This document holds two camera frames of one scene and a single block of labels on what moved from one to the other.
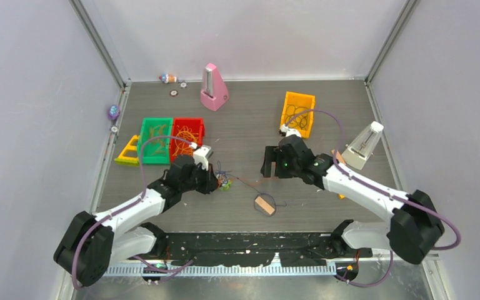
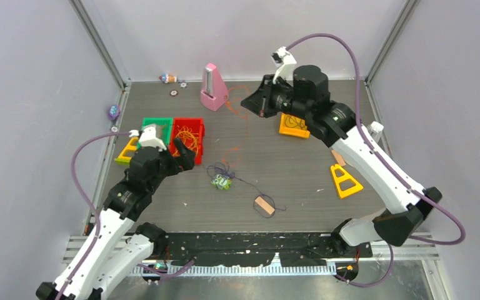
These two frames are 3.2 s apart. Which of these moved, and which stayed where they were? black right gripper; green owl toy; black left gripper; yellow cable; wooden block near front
Moved: black left gripper; black right gripper
Stayed: wooden block near front; green owl toy; yellow cable
